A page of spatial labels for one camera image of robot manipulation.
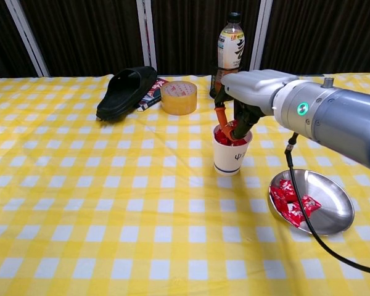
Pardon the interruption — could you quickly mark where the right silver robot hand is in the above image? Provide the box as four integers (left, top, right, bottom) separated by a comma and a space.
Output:
214, 69, 300, 140

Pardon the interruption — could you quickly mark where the white paper cup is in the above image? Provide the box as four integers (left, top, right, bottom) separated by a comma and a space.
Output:
212, 123, 253, 176

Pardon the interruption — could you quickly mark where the clear packing tape roll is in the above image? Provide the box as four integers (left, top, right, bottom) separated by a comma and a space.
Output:
160, 80, 198, 116

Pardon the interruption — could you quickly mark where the plastic drink bottle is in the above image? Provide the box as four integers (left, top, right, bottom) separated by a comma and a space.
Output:
217, 12, 247, 75

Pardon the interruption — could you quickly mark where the white partition post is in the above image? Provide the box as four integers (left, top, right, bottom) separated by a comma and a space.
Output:
136, 0, 158, 73
4, 0, 50, 78
248, 0, 274, 76

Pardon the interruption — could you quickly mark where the dark pleated curtain panel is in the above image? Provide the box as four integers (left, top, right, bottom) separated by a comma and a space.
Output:
0, 0, 39, 83
18, 0, 146, 78
258, 0, 370, 76
150, 0, 264, 77

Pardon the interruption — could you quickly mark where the black mesh cup holder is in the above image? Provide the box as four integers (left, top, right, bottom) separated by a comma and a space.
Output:
209, 61, 244, 100

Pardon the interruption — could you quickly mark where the yellow white checked tablecloth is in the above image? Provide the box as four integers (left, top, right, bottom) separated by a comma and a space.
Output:
0, 72, 370, 296

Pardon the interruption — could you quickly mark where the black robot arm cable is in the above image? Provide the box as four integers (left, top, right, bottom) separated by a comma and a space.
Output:
284, 132, 370, 276

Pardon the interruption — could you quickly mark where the round steel plate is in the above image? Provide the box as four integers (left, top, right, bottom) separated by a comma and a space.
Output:
267, 168, 355, 237

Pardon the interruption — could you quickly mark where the black rubber slipper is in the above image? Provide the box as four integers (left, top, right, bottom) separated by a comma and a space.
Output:
96, 65, 158, 121

